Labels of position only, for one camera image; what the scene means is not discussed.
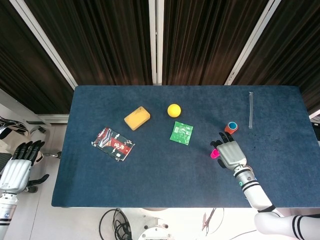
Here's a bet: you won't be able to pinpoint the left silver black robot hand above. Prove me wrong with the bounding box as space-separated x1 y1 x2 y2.
0 140 50 195

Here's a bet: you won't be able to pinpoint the green sachet packet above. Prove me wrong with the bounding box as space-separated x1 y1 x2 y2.
169 121 194 146

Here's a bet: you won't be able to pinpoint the yellow sponge block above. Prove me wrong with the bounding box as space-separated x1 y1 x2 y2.
123 105 152 131

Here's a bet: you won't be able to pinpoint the yellow ball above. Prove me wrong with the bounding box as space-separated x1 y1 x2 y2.
167 103 182 119

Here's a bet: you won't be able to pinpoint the thin red wires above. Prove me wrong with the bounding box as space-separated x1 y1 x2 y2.
201 207 225 236

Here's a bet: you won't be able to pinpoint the dark printed snack packet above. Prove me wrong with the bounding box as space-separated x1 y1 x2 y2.
91 126 136 163

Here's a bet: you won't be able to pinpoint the dark brown curtain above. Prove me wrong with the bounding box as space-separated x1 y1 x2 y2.
0 0 74 115
23 0 154 87
162 0 270 86
234 0 320 113

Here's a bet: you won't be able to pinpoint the blue velvet tablecloth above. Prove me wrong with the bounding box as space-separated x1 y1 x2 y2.
51 85 313 208

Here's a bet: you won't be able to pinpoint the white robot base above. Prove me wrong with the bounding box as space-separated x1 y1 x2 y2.
137 207 176 240

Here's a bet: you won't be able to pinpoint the white frame post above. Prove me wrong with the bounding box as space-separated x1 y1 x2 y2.
224 0 276 86
9 0 77 90
148 0 164 86

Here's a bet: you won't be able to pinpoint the orange plastic cup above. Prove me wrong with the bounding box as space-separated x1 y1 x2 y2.
224 121 239 135

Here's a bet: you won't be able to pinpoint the black white patterned bag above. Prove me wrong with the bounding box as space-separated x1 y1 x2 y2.
0 116 27 141

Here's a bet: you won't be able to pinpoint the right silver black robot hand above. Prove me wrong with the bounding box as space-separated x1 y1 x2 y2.
209 131 247 170

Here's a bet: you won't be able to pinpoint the black cable bundle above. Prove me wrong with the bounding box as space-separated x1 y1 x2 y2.
98 207 133 240

